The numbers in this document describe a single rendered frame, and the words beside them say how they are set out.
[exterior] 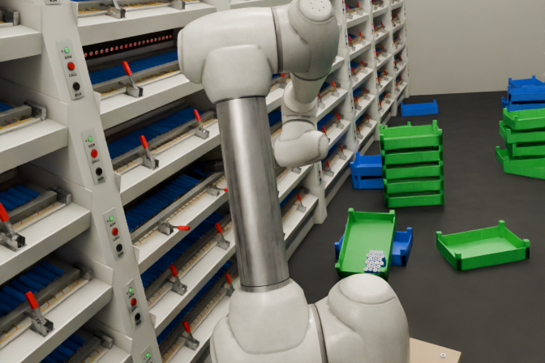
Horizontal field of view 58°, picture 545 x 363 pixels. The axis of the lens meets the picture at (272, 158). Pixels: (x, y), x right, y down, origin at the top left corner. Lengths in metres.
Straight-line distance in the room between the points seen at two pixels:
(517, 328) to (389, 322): 0.92
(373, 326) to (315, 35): 0.55
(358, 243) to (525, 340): 0.74
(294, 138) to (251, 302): 0.64
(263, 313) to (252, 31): 0.53
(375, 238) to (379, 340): 1.20
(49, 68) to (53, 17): 0.10
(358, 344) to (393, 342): 0.07
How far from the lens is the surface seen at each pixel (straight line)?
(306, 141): 1.45
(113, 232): 1.22
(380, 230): 2.19
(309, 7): 0.95
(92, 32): 1.21
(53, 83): 1.11
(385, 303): 0.99
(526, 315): 1.93
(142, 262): 1.32
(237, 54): 0.94
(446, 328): 1.84
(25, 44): 1.08
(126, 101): 1.27
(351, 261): 2.13
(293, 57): 0.97
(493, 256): 2.16
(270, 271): 0.97
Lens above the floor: 1.12
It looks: 18 degrees down
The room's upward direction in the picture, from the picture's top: 8 degrees counter-clockwise
